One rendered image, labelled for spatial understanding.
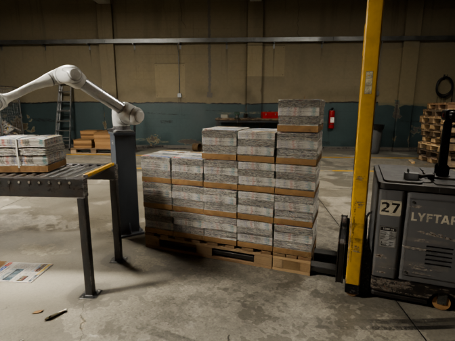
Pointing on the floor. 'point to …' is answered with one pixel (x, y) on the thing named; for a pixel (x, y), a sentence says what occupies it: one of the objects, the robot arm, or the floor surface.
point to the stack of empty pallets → (432, 148)
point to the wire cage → (8, 122)
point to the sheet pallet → (92, 142)
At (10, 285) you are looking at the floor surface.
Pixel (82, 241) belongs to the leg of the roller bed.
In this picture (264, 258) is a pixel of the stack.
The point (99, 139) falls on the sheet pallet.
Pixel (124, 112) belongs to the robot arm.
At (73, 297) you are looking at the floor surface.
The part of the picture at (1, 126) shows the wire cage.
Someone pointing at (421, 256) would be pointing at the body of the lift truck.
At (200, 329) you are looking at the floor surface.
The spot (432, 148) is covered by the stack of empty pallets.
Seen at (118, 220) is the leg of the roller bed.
